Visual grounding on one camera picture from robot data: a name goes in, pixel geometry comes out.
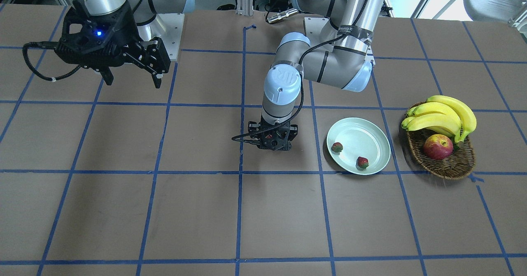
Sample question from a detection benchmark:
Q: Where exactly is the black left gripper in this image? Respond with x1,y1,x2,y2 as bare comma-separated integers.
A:
248,120,298,151

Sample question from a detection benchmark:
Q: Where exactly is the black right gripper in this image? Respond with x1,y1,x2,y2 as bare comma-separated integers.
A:
54,6,171,89

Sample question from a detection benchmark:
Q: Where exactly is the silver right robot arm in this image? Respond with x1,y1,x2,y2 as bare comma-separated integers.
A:
54,0,195,89

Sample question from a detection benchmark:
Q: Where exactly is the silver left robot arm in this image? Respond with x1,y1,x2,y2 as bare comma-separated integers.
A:
232,0,384,151

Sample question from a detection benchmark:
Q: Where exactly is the light green plate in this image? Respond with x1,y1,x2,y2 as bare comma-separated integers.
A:
325,117,391,175

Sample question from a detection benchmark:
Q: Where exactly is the red yellow apple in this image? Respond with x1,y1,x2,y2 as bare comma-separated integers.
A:
423,134,454,160

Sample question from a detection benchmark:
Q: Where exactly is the yellow banana bunch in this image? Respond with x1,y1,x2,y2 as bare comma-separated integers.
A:
401,95,478,144

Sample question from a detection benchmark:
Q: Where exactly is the brown wicker basket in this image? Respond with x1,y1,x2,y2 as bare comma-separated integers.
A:
406,102,476,180

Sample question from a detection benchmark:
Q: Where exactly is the grey office chair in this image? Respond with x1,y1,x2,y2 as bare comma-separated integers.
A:
433,0,527,30

